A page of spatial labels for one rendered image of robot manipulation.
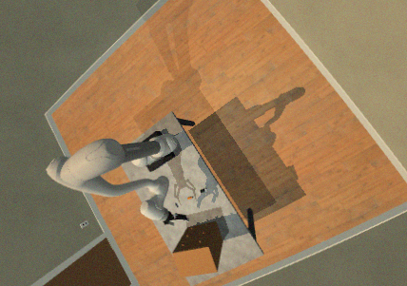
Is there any brown wooden drawer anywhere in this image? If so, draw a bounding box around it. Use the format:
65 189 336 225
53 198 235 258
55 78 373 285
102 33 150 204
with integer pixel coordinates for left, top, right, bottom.
191 238 210 249
174 240 194 253
195 229 213 239
180 232 198 242
199 221 215 231
185 225 201 234

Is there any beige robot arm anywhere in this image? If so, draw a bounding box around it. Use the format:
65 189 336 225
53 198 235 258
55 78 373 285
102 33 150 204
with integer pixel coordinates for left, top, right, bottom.
47 133 178 221

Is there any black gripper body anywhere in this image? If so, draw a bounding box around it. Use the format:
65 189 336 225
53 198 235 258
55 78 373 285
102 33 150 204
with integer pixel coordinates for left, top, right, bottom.
165 211 174 222

